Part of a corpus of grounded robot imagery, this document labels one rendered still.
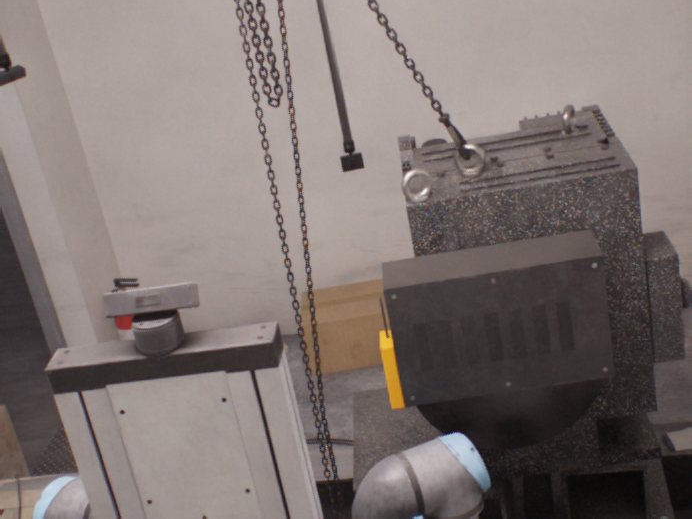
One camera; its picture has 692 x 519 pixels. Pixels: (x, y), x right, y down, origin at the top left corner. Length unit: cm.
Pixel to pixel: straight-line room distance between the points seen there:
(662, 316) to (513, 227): 41
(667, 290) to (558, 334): 30
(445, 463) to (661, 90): 303
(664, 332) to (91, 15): 308
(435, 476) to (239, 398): 49
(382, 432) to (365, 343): 200
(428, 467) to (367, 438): 91
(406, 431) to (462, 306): 65
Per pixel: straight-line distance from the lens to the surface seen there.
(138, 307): 165
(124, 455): 178
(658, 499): 301
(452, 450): 206
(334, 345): 492
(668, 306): 261
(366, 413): 303
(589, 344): 245
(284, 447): 172
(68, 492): 223
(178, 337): 166
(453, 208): 241
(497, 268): 235
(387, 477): 203
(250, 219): 512
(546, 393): 251
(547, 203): 243
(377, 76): 479
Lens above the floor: 255
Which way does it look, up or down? 25 degrees down
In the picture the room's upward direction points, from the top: 11 degrees counter-clockwise
